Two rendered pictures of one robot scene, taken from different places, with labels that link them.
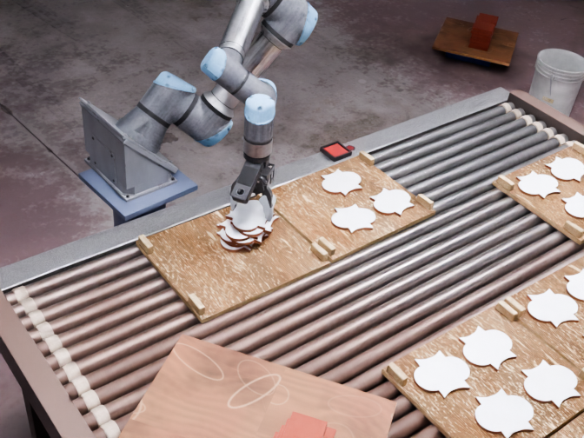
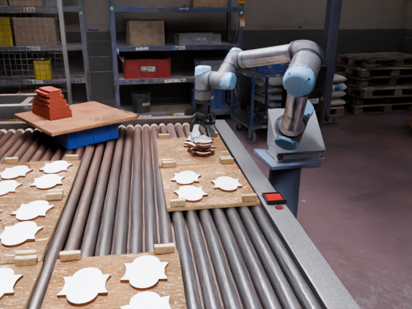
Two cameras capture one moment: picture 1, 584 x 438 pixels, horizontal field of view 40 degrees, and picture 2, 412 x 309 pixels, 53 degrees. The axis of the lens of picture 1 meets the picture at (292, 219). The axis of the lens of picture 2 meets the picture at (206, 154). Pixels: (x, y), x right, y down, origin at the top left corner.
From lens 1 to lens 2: 3.21 m
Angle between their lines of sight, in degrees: 100
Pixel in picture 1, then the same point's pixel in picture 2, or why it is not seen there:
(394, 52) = not seen: outside the picture
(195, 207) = (240, 152)
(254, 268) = (175, 151)
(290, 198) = (224, 168)
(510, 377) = (25, 182)
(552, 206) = (111, 267)
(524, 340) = (34, 194)
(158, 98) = not seen: hidden behind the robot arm
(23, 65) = not seen: outside the picture
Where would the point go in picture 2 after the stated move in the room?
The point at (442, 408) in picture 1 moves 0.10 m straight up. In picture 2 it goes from (43, 164) to (40, 143)
